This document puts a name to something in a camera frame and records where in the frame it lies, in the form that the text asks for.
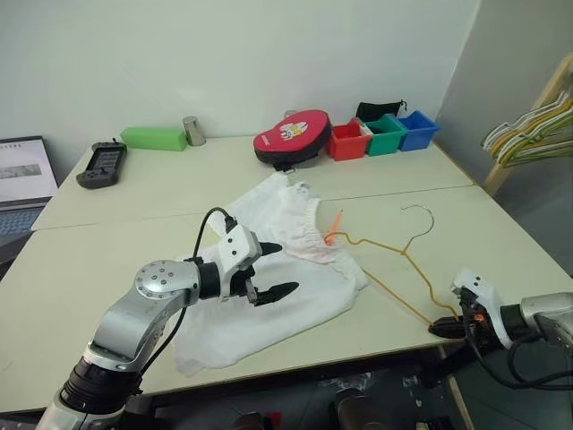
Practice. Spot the black handheld controller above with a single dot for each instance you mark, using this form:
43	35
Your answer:
102	163

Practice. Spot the green plastic bin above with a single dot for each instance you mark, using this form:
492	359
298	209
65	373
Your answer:
384	143

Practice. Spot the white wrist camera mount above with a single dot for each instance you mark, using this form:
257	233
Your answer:
237	244
476	284

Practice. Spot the hangers on wooden rack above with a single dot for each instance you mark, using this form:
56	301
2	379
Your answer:
497	177

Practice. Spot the red paddle case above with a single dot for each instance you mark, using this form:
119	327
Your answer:
286	134

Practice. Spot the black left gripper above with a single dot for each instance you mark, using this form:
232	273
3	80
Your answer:
244	286

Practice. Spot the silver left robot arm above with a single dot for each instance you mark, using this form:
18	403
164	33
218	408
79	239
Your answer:
130	322

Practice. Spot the red plastic bin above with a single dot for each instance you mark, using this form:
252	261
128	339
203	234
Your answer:
347	148

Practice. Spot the light wooden slat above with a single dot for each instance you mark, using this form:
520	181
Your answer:
461	403

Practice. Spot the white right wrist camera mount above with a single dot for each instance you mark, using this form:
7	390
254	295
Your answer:
476	284

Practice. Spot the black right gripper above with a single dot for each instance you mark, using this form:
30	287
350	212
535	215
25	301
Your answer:
472	313

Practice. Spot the white cloth garment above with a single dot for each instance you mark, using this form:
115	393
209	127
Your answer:
250	331

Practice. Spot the grey open laptop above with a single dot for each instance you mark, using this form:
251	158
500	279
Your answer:
22	170

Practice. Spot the silver metal cup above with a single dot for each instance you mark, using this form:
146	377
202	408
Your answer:
194	131

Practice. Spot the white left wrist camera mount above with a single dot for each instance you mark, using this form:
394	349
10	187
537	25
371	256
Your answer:
237	244

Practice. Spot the blue plastic bin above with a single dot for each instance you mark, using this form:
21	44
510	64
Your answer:
418	136

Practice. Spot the orange pen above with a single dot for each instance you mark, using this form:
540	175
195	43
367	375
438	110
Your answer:
335	224

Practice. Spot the green rectangular block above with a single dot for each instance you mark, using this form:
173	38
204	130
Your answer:
152	139

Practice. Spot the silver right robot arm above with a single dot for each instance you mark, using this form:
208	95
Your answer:
546	309

